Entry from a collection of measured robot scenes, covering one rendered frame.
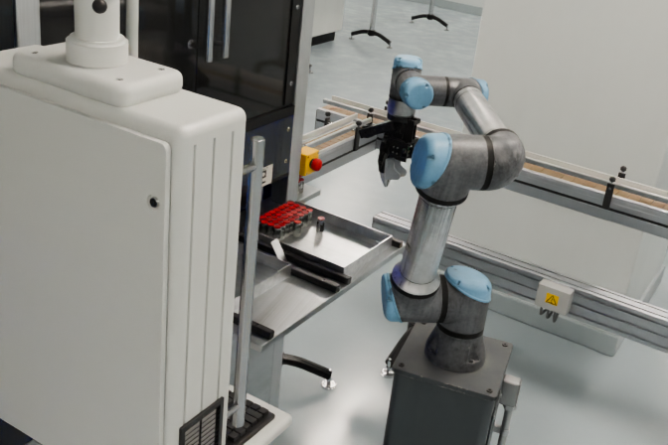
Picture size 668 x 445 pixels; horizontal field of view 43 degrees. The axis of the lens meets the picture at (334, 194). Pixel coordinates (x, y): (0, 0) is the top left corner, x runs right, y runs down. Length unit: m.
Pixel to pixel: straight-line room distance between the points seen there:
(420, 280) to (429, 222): 0.18
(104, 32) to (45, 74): 0.12
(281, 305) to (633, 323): 1.46
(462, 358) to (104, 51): 1.16
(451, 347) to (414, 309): 0.16
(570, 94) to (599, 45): 0.23
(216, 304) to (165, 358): 0.12
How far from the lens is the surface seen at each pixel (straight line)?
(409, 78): 2.12
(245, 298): 1.57
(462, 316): 2.08
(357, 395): 3.34
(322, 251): 2.39
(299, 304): 2.14
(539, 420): 3.42
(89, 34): 1.42
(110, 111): 1.36
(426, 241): 1.90
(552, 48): 3.61
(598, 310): 3.20
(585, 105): 3.61
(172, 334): 1.42
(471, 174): 1.76
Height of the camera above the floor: 1.98
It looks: 23 degrees down
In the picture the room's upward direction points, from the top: 6 degrees clockwise
